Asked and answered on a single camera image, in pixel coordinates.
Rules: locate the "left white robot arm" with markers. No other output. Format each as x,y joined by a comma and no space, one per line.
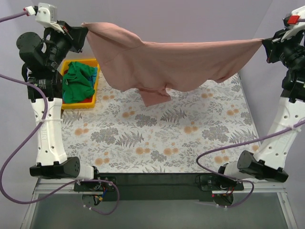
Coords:
42,57

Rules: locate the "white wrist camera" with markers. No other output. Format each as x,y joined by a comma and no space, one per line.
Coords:
294,23
45,15

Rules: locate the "blue t shirt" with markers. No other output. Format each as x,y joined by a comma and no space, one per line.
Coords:
92,75

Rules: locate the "floral table mat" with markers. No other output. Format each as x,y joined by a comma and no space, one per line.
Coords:
207,127

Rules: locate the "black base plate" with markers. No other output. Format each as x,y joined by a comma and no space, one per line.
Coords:
169,186

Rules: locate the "yellow plastic bin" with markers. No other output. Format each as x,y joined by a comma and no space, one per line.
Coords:
64,69

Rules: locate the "green t shirt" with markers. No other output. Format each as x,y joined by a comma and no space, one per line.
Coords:
75,84

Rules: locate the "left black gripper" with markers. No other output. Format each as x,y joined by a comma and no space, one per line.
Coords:
72,38

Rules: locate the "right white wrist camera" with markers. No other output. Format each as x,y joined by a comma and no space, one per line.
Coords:
294,23

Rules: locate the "red t shirt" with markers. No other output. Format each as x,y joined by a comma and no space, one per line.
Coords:
87,100

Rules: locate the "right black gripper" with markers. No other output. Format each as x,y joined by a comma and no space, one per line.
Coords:
272,50

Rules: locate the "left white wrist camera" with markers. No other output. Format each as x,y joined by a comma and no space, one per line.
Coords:
45,15

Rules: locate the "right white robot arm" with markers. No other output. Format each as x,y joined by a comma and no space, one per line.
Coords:
269,161

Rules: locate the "pink mario t shirt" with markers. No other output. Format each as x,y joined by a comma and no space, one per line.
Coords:
128,62

